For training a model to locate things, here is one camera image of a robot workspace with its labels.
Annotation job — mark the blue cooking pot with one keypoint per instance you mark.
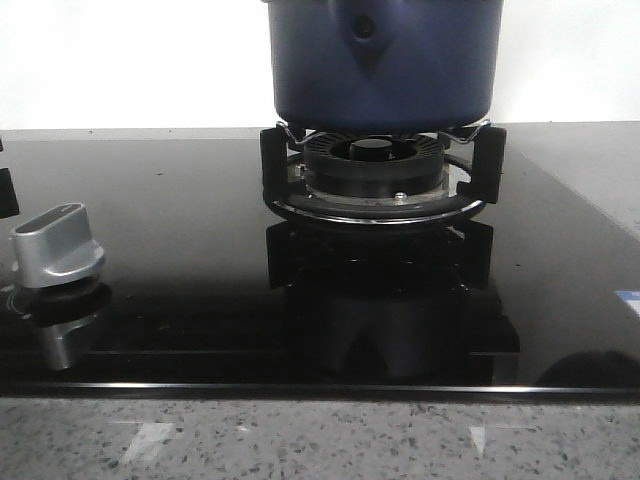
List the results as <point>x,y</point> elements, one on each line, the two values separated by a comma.
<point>382,67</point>

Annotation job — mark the right black gas burner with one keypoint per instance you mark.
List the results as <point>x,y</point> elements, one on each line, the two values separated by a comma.
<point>376,166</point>

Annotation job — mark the black glass gas cooktop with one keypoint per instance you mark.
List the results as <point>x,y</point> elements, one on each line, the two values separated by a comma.
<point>206,293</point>

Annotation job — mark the right black pan support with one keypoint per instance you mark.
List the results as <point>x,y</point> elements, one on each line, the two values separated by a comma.
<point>470,181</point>

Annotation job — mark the black pan support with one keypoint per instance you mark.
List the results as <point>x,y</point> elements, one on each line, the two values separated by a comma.
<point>470,181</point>
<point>9,205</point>

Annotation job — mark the silver right stove knob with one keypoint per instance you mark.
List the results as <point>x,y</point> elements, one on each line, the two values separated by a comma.
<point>56,247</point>

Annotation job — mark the left black pan support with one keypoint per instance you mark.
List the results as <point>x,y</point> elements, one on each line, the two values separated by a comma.
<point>9,205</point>

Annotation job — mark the blue white sticker label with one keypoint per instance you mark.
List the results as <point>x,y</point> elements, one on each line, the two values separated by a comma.
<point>631,298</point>

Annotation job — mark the silver wire pot trivet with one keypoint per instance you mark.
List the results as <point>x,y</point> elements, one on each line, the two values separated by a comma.
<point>463,135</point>

